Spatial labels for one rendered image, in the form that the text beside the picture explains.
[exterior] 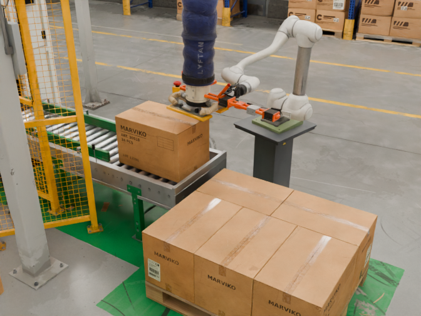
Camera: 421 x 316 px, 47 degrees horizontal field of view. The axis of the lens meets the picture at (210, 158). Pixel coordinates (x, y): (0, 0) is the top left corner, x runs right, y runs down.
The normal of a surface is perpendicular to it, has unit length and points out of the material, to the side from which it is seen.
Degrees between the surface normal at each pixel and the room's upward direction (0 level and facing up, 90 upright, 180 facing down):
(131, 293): 0
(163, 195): 90
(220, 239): 0
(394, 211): 0
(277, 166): 90
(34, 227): 90
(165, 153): 90
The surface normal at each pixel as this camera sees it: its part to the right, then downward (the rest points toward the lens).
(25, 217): 0.84, 0.26
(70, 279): 0.00, -0.89
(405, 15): -0.46, 0.41
